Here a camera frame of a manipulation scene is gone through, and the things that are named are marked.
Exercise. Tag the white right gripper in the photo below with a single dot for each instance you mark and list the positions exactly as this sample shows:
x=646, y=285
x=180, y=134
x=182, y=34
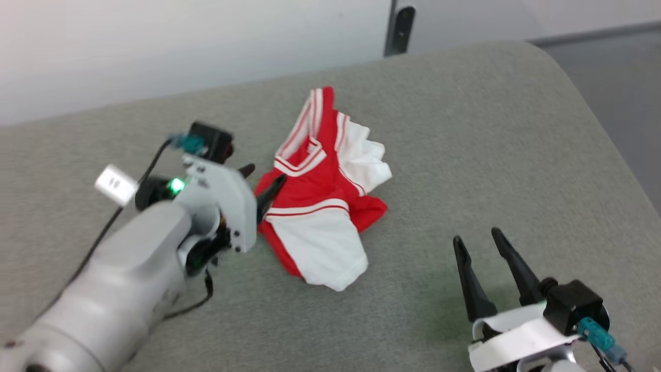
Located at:
x=516, y=338

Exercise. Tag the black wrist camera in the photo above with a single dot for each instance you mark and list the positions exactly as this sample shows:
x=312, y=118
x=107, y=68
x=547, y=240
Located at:
x=573, y=305
x=213, y=140

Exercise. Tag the red and white jersey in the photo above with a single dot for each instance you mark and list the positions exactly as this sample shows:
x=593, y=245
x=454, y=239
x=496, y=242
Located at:
x=320, y=206

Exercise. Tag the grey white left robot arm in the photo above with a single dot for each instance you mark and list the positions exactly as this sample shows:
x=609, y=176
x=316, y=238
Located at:
x=119, y=279

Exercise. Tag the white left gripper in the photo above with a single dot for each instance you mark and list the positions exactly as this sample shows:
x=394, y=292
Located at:
x=232, y=201

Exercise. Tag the dark wall divider strip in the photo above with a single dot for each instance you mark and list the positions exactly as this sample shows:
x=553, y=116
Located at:
x=389, y=31

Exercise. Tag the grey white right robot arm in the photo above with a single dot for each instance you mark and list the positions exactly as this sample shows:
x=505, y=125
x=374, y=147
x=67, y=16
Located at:
x=564, y=365

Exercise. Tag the grey skirting board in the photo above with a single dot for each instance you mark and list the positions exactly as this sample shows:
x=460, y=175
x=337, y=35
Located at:
x=594, y=32

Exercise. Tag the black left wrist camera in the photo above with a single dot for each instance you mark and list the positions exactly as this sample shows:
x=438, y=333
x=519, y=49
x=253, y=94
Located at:
x=213, y=140

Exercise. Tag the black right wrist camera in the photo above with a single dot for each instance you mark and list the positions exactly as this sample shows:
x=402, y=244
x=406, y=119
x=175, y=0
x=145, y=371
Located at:
x=573, y=305

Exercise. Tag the black oval wall bracket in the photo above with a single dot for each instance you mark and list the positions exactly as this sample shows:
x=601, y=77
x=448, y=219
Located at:
x=405, y=28

